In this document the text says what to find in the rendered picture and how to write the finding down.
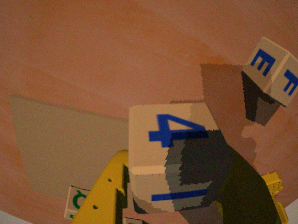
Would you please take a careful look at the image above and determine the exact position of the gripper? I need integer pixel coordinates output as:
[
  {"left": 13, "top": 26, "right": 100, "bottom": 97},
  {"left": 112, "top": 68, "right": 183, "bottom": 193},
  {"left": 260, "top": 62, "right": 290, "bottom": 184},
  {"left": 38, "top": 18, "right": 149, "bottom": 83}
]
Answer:
[{"left": 71, "top": 145, "right": 282, "bottom": 224}]

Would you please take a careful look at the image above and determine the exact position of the tan flat mat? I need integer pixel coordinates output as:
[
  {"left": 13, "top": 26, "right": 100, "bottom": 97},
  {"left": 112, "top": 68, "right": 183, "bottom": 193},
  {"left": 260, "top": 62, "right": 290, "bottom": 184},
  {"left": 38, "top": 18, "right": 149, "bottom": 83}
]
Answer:
[{"left": 9, "top": 93, "right": 129, "bottom": 199}]

